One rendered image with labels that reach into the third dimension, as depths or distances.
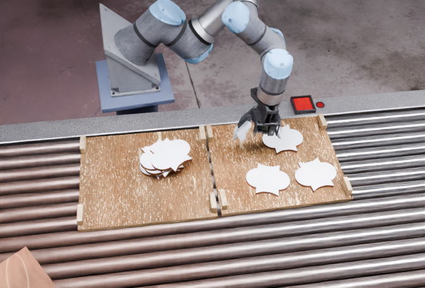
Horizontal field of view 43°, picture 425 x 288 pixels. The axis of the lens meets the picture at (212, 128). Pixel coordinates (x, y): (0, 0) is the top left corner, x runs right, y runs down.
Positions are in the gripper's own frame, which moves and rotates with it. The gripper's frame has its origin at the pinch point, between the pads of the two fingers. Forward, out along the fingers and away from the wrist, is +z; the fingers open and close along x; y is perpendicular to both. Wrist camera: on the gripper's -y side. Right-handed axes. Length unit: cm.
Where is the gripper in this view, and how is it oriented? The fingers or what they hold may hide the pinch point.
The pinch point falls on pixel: (255, 137)
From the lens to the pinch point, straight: 171.2
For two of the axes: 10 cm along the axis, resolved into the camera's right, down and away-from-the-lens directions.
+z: -1.1, 6.7, 7.3
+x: 9.8, -0.3, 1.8
